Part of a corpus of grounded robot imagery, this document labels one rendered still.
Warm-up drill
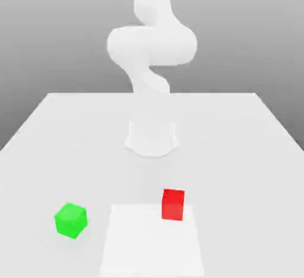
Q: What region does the small green cube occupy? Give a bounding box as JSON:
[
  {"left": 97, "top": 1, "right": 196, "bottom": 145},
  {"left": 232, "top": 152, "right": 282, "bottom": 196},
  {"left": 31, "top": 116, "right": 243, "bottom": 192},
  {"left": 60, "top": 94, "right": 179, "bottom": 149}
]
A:
[{"left": 53, "top": 202, "right": 88, "bottom": 240}]

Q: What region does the small red cube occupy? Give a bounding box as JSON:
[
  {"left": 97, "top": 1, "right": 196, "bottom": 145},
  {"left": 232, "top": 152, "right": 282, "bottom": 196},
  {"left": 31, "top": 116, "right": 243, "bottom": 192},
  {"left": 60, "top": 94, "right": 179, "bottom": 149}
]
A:
[{"left": 161, "top": 188, "right": 185, "bottom": 222}]

